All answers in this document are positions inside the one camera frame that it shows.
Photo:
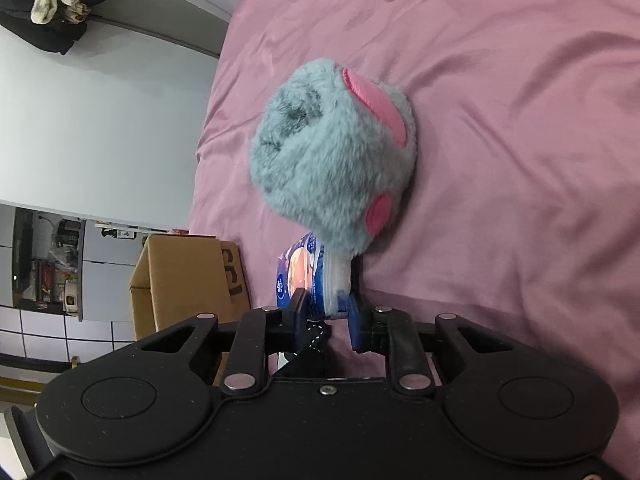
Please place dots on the blue tissue packet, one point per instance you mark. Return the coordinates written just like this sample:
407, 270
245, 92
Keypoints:
320, 280

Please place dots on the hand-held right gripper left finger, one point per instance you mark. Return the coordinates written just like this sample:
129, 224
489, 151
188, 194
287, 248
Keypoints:
300, 316

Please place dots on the black stitched fabric pouch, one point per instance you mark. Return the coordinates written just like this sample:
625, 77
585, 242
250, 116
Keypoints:
312, 347

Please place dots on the brown cardboard box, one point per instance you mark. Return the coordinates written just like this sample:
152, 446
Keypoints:
185, 280

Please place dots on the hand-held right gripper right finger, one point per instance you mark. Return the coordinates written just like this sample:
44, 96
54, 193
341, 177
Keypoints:
358, 327

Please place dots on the grey wardrobe door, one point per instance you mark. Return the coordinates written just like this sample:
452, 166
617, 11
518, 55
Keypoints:
175, 25

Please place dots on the pink bed sheet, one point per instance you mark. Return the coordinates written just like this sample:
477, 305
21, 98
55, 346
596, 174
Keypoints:
500, 110

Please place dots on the cluttered wall shelf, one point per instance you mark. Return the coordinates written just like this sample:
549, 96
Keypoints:
50, 265

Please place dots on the blue-grey fluffy plush toy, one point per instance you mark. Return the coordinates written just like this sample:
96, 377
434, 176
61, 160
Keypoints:
330, 160

